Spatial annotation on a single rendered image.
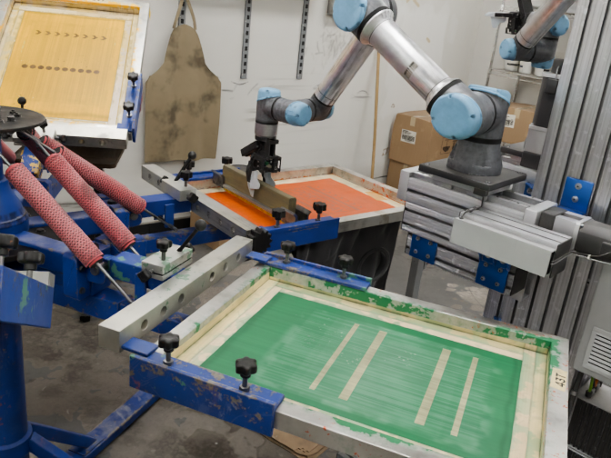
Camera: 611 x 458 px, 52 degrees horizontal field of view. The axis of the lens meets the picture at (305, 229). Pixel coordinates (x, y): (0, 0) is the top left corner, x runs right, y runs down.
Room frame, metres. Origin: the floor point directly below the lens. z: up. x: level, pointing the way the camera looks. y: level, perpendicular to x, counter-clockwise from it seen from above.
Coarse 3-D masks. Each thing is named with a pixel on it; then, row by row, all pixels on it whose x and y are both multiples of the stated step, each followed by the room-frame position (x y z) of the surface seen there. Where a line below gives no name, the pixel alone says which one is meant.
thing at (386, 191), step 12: (288, 168) 2.51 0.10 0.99; (300, 168) 2.53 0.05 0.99; (312, 168) 2.55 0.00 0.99; (324, 168) 2.59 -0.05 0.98; (336, 168) 2.60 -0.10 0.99; (204, 180) 2.22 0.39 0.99; (276, 180) 2.44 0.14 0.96; (348, 180) 2.54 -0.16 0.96; (360, 180) 2.49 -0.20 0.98; (372, 180) 2.47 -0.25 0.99; (384, 192) 2.38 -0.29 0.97; (396, 192) 2.34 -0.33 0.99; (348, 216) 1.99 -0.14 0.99; (360, 216) 2.01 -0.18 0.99; (372, 216) 2.02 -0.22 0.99; (384, 216) 2.06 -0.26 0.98; (396, 216) 2.10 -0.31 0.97; (348, 228) 1.96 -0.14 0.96; (360, 228) 1.99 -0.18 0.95
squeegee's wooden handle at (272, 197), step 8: (224, 168) 2.20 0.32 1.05; (232, 168) 2.17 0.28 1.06; (232, 176) 2.16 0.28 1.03; (240, 176) 2.12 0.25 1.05; (232, 184) 2.16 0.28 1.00; (240, 184) 2.12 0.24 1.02; (264, 184) 2.02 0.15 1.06; (248, 192) 2.08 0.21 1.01; (256, 192) 2.04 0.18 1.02; (264, 192) 2.01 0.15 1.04; (272, 192) 1.97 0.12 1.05; (280, 192) 1.96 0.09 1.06; (256, 200) 2.04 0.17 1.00; (264, 200) 2.00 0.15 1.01; (272, 200) 1.97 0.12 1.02; (280, 200) 1.94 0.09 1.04; (288, 200) 1.90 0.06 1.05; (288, 208) 1.90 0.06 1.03
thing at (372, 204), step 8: (352, 200) 2.29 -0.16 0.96; (360, 200) 2.30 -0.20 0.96; (368, 200) 2.31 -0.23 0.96; (376, 200) 2.32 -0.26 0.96; (368, 208) 2.21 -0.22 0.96; (376, 208) 2.22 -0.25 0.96; (384, 208) 2.23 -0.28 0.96; (248, 216) 1.98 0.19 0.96; (256, 216) 1.99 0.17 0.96; (264, 216) 2.00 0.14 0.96; (312, 216) 2.05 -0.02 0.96; (320, 216) 2.06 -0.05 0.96; (336, 216) 2.08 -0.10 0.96; (256, 224) 1.91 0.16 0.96; (264, 224) 1.92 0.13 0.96; (272, 224) 1.93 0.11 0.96
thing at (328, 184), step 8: (280, 184) 2.38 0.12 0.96; (288, 184) 2.39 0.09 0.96; (296, 184) 2.41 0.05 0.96; (304, 184) 2.42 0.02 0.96; (312, 184) 2.43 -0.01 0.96; (320, 184) 2.44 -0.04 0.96; (328, 184) 2.46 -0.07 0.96; (336, 184) 2.47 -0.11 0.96; (344, 184) 2.48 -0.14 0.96; (216, 192) 2.20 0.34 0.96; (224, 192) 2.21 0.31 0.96; (336, 192) 2.37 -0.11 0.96; (344, 192) 2.38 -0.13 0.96; (352, 192) 2.39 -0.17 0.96; (360, 192) 2.40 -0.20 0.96; (216, 200) 2.11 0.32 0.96; (224, 200) 2.12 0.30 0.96; (232, 200) 2.13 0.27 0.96; (240, 200) 2.14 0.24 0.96; (232, 208) 2.04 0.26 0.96; (240, 208) 2.05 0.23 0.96; (248, 208) 2.06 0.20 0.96
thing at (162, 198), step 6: (144, 198) 1.80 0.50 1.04; (150, 198) 1.81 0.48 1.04; (156, 198) 1.82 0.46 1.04; (162, 198) 1.82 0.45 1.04; (168, 198) 1.83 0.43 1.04; (174, 198) 1.83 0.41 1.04; (150, 204) 1.78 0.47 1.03; (156, 204) 1.80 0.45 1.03; (162, 204) 1.81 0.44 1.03; (180, 204) 1.85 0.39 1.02; (186, 204) 1.86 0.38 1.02; (150, 210) 1.78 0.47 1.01; (156, 210) 1.80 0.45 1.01; (162, 210) 1.81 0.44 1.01; (180, 210) 1.85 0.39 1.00; (186, 210) 1.86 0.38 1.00; (144, 216) 1.77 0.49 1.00; (150, 216) 1.78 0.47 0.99
